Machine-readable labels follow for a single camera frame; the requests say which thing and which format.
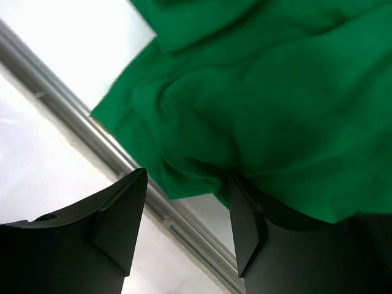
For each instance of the green t shirt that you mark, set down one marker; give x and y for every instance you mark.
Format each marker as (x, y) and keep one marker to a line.
(294, 95)

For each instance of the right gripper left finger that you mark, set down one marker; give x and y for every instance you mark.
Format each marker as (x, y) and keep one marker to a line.
(86, 247)

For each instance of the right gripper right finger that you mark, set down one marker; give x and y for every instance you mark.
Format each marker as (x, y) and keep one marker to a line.
(280, 250)

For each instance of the aluminium table rail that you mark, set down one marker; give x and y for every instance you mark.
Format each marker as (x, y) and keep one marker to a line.
(56, 97)

